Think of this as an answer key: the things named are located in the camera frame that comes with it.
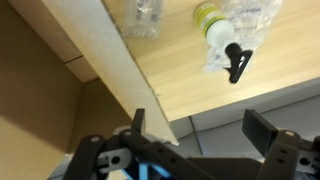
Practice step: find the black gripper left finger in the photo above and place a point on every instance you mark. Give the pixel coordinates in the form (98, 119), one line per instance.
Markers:
(132, 153)

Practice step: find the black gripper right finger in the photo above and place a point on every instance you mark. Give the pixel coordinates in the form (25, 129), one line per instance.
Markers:
(285, 152)

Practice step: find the small clear plastic bag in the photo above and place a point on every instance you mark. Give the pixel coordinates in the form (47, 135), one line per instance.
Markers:
(142, 18)

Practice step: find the large clear air pillow strip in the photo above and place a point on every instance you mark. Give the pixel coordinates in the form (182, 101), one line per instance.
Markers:
(251, 20)

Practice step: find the white yellow spray bottle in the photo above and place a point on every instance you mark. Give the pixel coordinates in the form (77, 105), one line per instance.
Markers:
(220, 34)

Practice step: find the brown cardboard box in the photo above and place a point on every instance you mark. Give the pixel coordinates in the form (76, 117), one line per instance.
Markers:
(39, 95)

